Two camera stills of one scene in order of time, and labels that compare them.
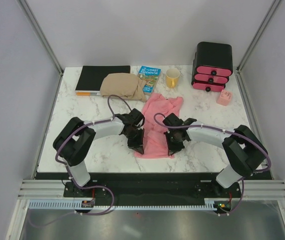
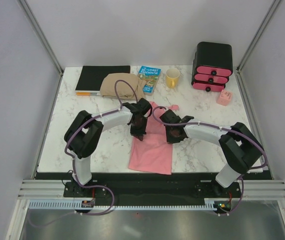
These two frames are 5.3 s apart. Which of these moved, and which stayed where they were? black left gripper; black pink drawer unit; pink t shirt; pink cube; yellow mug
Moved: black left gripper; pink t shirt
Stayed: black pink drawer unit; pink cube; yellow mug
